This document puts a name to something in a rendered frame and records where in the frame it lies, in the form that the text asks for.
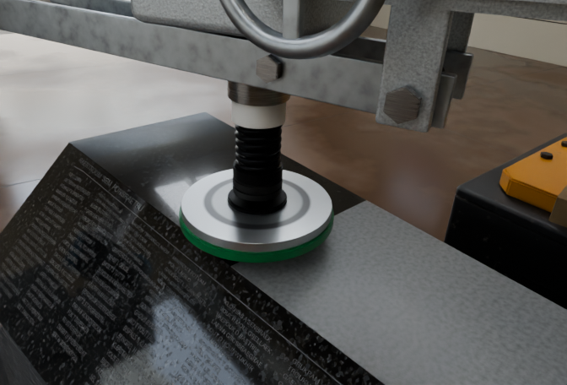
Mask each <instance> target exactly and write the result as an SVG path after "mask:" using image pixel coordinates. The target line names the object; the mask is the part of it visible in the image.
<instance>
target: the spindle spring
mask: <svg viewBox="0 0 567 385"><path fill-rule="evenodd" d="M281 127H282V125H281V126H279V127H273V128H267V129H251V128H246V127H241V126H239V125H236V124H235V129H236V131H235V136H236V139H235V144H236V146H235V151H236V153H235V158H236V161H235V164H236V166H237V167H238V168H240V169H241V170H243V171H248V172H264V171H270V170H273V169H274V168H276V167H278V166H279V164H280V161H281V157H280V155H281V146H282V144H281V141H282V137H281V134H282V128H281ZM268 134H271V135H268ZM246 135H251V136H262V135H268V136H263V137H249V136H246ZM270 141H272V142H270ZM246 142H247V143H254V144H247V143H246ZM266 142H270V143H267V144H259V143H266ZM267 149H270V150H267ZM246 150H252V151H261V150H267V151H262V152H251V151H246ZM243 156H245V157H248V158H265V157H268V156H270V157H268V158H265V159H248V158H245V157H243ZM271 163H272V164H271ZM267 164H270V165H267ZM249 165H263V166H249Z"/></svg>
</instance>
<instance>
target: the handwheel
mask: <svg viewBox="0 0 567 385"><path fill-rule="evenodd" d="M219 1H220V2H221V5H222V7H223V9H224V11H225V12H226V14H227V15H228V17H229V19H230V20H231V22H232V23H233V24H234V26H235V27H236V28H237V30H238V31H239V32H240V33H241V34H242V35H243V36H244V37H245V38H246V39H247V40H249V41H250V42H251V43H253V44H254V45H255V46H257V47H259V48H261V49H263V50H264V51H265V52H269V53H271V54H273V55H275V56H278V57H284V58H288V59H297V60H308V59H315V58H319V57H324V56H327V55H330V54H333V53H334V52H337V51H339V50H341V49H343V48H344V47H345V46H347V45H349V44H350V43H351V42H353V41H354V40H356V39H357V38H358V37H359V36H360V35H361V34H362V33H363V32H364V31H365V30H366V29H367V28H368V26H369V25H370V24H371V23H372V21H373V20H374V18H375V17H376V15H377V14H378V13H379V11H380V10H381V7H382V6H383V4H384V2H385V1H386V0H356V2H355V3H354V5H353V7H352V8H351V9H350V10H349V11H348V12H347V13H346V14H345V15H344V16H343V17H342V18H341V19H340V20H339V21H338V22H337V23H336V24H334V25H333V26H331V27H330V28H328V29H326V30H323V31H321V32H319V33H316V34H313V35H304V17H305V0H283V33H280V32H278V31H276V30H273V29H272V28H270V27H268V26H267V25H265V24H264V23H263V22H262V21H261V20H260V19H259V18H258V17H257V16H256V15H255V14H254V13H253V12H252V11H251V10H250V9H249V7H248V6H247V4H246V2H245V0H219Z"/></svg>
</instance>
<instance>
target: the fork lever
mask: <svg viewBox="0 0 567 385"><path fill-rule="evenodd" d="M50 1H51V3H46V2H42V1H36V0H0V30H5V31H9V32H13V33H17V34H21V35H27V36H32V37H35V38H40V39H43V40H47V41H54V42H58V43H62V44H66V45H70V46H76V47H81V48H84V49H88V50H92V51H96V52H103V53H107V54H111V55H115V56H119V57H125V58H129V59H133V60H137V61H141V62H148V63H152V64H156V65H160V66H163V67H167V68H174V69H178V70H182V71H186V72H190V73H196V74H201V75H204V76H209V77H212V78H216V79H223V80H227V81H231V82H235V83H238V84H245V85H250V86H253V87H257V88H261V89H268V90H271V91H276V92H279V93H284V94H287V95H294V96H299V97H302V98H306V99H310V100H317V101H320V102H325V103H328V104H333V105H336V106H343V107H347V108H351V109H355V110H359V111H366V112H369V113H374V114H376V109H377V103H378V97H379V91H380V84H381V73H382V67H383V61H384V54H385V48H386V40H381V39H376V38H369V37H364V36H359V37H358V38H357V39H356V40H354V41H353V42H351V43H350V44H349V45H347V46H345V47H344V48H343V49H341V50H339V51H337V52H334V53H333V54H330V55H327V56H324V57H319V58H315V59H308V60H297V59H288V58H284V57H278V56H275V55H273V54H271V53H269V52H265V51H264V50H263V49H261V48H259V47H257V46H255V45H254V44H253V43H251V42H250V41H249V40H247V39H246V38H245V37H242V36H236V35H225V34H219V33H213V32H207V31H200V30H189V29H182V28H176V27H170V26H164V25H158V24H147V23H144V22H141V21H139V20H137V19H135V18H134V16H133V14H132V9H131V0H50ZM472 61H473V54H472V53H467V52H457V51H452V50H446V52H445V60H444V64H443V68H442V73H441V77H440V85H439V89H438V94H437V98H436V102H435V110H434V115H433V119H432V123H431V127H437V128H441V129H442V128H444V126H445V125H446V120H447V117H448V113H449V110H450V106H451V100H452V98H454V99H459V100H461V99H462V97H463V95H464V91H465V88H466V84H467V79H468V75H469V72H470V68H471V65H472ZM421 100H422V98H421V97H420V96H419V95H418V94H417V93H415V92H414V91H413V90H412V89H411V88H409V87H408V86H407V85H405V86H403V87H400V88H397V89H393V90H391V91H388V92H387V93H386V100H385V105H384V110H383V112H385V113H386V114H387V115H388V116H389V117H390V118H391V119H392V120H393V121H394V122H395V123H397V124H400V123H403V122H408V121H411V120H414V119H416V118H417V117H418V116H419V108H420V105H421Z"/></svg>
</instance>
